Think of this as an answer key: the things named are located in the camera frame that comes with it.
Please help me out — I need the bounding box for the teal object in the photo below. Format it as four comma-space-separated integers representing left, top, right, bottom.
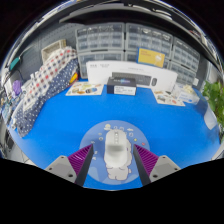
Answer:
9, 56, 22, 72

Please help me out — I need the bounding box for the plaid checkered cloth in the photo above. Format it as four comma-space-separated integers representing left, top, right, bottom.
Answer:
22, 46, 78, 113

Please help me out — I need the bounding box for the purple object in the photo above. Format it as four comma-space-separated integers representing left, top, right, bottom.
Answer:
11, 79, 24, 98

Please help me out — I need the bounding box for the round blue bunny mouse pad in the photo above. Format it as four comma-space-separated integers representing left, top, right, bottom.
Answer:
79, 119, 151, 186

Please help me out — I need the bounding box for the yellow card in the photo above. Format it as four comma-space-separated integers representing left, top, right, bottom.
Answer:
136, 47, 166, 69

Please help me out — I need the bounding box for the white wire basket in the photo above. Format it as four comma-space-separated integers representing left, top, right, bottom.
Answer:
40, 38, 68, 63

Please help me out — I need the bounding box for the long white keyboard box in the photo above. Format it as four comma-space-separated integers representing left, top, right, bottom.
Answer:
85, 60, 178, 89

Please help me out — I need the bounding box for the white computer mouse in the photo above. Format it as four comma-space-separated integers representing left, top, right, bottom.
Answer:
103, 129, 126, 159

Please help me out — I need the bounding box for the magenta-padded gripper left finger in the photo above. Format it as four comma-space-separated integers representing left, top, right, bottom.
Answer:
44, 143, 95, 187

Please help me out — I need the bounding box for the small dark box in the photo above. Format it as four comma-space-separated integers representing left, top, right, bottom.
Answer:
106, 76, 138, 97

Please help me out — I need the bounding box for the yellow and red object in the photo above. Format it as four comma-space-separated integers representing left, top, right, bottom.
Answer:
69, 72, 79, 84

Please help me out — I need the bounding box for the potted green plant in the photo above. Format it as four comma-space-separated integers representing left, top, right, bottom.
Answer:
201, 79, 224, 129

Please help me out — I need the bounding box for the clear tissue pack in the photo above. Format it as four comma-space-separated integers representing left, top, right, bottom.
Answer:
173, 83, 201, 105

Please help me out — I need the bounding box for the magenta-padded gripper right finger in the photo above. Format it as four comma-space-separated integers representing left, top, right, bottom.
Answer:
132, 144, 182, 187

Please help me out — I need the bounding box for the navy polka dot cloth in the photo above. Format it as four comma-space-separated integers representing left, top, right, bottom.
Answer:
14, 58, 80, 138

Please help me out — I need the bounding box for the colourful picture card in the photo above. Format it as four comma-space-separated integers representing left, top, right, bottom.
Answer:
65, 81, 105, 97
152, 89, 186, 108

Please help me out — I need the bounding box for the grey parts drawer cabinet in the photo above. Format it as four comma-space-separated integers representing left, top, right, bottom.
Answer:
171, 37, 201, 86
124, 22, 174, 69
75, 22, 126, 79

